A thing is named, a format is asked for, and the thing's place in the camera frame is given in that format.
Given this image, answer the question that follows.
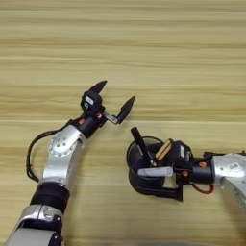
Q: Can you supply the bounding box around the gripper small black box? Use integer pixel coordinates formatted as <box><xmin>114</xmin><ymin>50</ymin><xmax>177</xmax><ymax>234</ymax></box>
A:
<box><xmin>80</xmin><ymin>90</ymin><xmax>104</xmax><ymax>117</ymax></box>
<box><xmin>169</xmin><ymin>139</ymin><xmax>194</xmax><ymax>169</ymax></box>

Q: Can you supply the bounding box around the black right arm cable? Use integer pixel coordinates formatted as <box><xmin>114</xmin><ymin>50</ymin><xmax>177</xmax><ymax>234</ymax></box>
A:
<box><xmin>203</xmin><ymin>150</ymin><xmax>226</xmax><ymax>159</ymax></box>

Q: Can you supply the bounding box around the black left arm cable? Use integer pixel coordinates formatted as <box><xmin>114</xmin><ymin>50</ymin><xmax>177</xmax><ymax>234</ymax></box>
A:
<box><xmin>26</xmin><ymin>119</ymin><xmax>75</xmax><ymax>184</ymax></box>

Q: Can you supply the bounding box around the black mesh pen cup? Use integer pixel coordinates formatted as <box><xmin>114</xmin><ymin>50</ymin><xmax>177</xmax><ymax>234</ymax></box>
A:
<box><xmin>126</xmin><ymin>135</ymin><xmax>181</xmax><ymax>197</ymax></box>

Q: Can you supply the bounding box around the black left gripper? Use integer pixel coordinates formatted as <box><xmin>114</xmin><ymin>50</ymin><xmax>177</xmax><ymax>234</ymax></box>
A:
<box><xmin>66</xmin><ymin>80</ymin><xmax>136</xmax><ymax>139</ymax></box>

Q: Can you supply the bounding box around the right gripper small black box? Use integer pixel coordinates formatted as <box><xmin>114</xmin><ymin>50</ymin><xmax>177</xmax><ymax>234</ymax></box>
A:
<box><xmin>169</xmin><ymin>139</ymin><xmax>194</xmax><ymax>169</ymax></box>

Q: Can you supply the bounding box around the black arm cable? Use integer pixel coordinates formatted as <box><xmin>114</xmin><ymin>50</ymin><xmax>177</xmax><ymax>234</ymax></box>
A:
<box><xmin>26</xmin><ymin>119</ymin><xmax>75</xmax><ymax>184</ymax></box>
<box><xmin>203</xmin><ymin>150</ymin><xmax>226</xmax><ymax>159</ymax></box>

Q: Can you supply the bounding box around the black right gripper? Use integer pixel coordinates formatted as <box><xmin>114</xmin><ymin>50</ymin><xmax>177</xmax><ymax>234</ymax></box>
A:
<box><xmin>143</xmin><ymin>160</ymin><xmax>215</xmax><ymax>203</ymax></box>

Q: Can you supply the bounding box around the left gripper small black box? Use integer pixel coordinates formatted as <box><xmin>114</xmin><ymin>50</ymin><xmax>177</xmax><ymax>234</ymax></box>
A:
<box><xmin>80</xmin><ymin>90</ymin><xmax>104</xmax><ymax>117</ymax></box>

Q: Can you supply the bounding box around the white marker pen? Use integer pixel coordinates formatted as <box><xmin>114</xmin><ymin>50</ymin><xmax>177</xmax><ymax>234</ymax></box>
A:
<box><xmin>136</xmin><ymin>165</ymin><xmax>175</xmax><ymax>178</ymax></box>

